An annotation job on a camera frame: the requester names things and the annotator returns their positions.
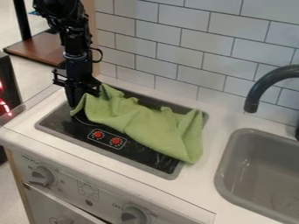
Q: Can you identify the toy stove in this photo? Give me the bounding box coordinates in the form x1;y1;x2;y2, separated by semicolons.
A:
33;85;211;181

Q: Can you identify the black pole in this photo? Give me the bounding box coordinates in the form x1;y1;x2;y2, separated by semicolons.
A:
11;0;33;42

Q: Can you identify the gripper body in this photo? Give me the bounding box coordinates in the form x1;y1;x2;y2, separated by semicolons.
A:
51;51;103;90

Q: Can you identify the wooden table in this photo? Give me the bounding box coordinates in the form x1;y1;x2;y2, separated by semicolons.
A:
2;28;68;68

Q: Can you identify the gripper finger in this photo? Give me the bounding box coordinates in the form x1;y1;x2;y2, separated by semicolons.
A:
82;84;103;99
63;85;86;109

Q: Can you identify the toy sink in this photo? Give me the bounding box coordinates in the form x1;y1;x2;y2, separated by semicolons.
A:
213;127;299;224

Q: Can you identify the green cloth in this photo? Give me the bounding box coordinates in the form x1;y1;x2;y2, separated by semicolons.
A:
68;83;206;165

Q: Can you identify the tap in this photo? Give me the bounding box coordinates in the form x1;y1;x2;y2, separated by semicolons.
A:
242;64;299;142

